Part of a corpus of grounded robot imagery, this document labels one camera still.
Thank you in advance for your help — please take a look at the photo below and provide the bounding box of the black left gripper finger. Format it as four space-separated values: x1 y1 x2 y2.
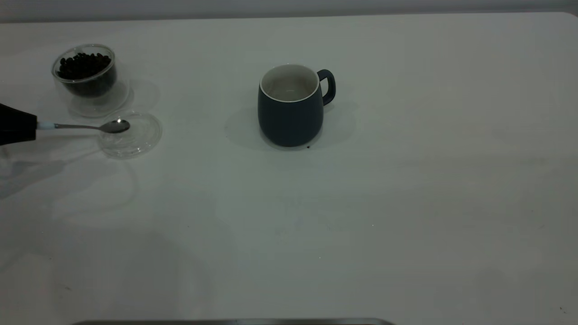
0 124 38 146
0 103 38 126

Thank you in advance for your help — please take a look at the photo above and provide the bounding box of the metal spoon with white handle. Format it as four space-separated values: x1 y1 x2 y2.
36 119 131 134

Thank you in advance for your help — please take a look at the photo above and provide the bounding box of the dark grey ceramic mug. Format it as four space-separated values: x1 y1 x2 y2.
257 64 336 148

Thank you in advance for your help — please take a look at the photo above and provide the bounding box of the dark coffee beans pile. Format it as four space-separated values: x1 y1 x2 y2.
57 52 117 98

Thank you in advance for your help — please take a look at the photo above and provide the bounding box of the clear round glass lid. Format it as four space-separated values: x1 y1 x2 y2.
97 111 163 159

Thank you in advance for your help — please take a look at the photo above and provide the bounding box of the clear double-wall glass cup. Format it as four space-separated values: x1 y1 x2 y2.
51 43 131 119

